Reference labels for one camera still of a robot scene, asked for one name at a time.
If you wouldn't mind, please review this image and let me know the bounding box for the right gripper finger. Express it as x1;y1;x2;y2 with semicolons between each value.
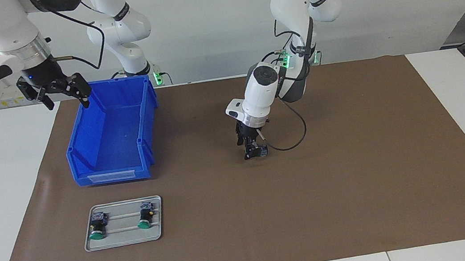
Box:
56;71;94;112
16;76;56;115

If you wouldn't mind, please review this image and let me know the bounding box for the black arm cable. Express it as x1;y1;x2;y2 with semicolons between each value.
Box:
43;0;109;76
243;15;329;155

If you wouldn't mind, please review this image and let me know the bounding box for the blue plastic storage bin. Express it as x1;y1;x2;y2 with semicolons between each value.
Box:
57;73;168;189

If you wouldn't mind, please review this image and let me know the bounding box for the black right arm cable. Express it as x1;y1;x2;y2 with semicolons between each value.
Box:
43;0;109;76

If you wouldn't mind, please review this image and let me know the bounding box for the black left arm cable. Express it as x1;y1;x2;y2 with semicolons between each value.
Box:
243;15;329;155

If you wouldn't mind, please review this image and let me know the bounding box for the brown table mat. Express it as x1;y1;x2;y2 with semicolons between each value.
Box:
0;46;465;261

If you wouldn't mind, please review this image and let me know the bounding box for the white wall socket box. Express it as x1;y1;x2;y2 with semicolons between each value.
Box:
0;84;30;109

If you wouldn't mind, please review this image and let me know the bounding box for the grey metal tray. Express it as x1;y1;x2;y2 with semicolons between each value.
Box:
78;195;167;253

